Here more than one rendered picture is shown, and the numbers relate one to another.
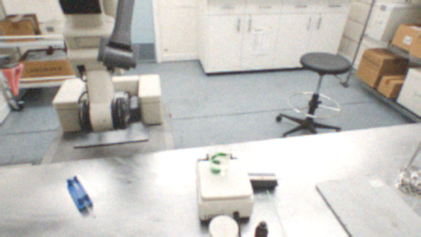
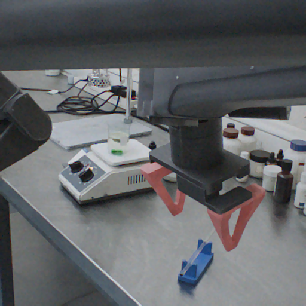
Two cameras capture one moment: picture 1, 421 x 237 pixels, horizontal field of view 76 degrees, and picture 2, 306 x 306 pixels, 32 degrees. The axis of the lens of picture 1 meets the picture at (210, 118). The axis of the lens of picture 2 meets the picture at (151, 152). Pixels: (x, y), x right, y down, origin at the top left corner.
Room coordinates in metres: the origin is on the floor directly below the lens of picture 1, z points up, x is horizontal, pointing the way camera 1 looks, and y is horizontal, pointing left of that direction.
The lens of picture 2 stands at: (0.90, 1.03, 1.28)
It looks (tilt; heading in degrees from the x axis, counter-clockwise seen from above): 21 degrees down; 245
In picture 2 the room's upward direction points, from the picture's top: 3 degrees clockwise
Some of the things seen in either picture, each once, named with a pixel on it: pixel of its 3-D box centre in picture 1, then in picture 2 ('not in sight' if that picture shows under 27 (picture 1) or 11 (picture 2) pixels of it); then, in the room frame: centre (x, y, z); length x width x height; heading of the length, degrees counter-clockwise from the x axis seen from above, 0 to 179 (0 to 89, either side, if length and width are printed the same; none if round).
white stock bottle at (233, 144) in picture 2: not in sight; (229, 150); (0.18, -0.04, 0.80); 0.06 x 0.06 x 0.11
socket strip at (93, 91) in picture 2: not in sight; (105, 91); (0.25, -0.79, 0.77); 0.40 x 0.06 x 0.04; 102
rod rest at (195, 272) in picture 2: (78, 191); (196, 259); (0.47, 0.33, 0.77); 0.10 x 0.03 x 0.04; 42
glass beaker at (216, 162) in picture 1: (220, 159); (117, 137); (0.49, -0.03, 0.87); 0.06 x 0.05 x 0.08; 125
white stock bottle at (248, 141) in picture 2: not in sight; (245, 146); (0.11, -0.07, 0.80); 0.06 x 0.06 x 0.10
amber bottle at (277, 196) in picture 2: not in sight; (284, 180); (0.15, 0.15, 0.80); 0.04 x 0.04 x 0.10
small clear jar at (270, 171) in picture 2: not in sight; (272, 178); (0.14, 0.09, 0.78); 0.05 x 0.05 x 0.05
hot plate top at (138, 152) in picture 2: (224, 178); (123, 151); (0.47, -0.04, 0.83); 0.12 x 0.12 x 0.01; 6
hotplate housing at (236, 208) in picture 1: (221, 182); (113, 170); (0.50, -0.04, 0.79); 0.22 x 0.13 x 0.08; 6
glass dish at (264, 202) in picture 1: (268, 201); not in sight; (0.46, -0.16, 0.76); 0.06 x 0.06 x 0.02
